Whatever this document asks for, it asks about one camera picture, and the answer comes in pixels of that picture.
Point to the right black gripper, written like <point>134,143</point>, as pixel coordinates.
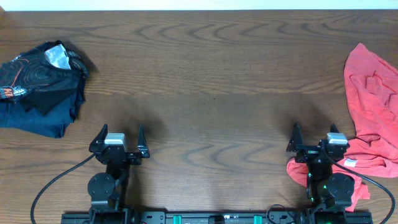
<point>314,149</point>

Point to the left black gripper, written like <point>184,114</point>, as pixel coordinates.
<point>117,154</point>

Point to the red t-shirt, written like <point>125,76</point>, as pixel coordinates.
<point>371,93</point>

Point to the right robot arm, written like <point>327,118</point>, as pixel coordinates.
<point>329,192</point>

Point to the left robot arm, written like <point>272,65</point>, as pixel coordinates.
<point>108,189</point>

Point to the black graphic t-shirt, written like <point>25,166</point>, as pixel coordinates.
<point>42,77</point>

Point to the navy blue folded garment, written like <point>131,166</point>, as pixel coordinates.
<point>52,125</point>

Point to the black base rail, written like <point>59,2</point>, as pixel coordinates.
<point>275,216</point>

